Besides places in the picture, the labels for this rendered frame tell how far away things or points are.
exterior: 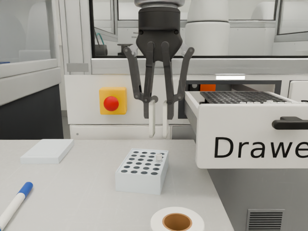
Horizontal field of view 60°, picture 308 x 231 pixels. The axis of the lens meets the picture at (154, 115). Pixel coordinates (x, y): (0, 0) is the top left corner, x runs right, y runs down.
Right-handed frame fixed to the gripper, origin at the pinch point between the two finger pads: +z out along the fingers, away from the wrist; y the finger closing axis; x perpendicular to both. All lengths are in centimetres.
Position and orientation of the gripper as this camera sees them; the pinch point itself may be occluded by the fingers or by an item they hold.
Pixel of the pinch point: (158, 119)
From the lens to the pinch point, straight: 52.3
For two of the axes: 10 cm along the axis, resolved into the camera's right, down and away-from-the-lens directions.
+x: -1.7, 2.4, -9.6
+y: -9.9, -0.4, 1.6
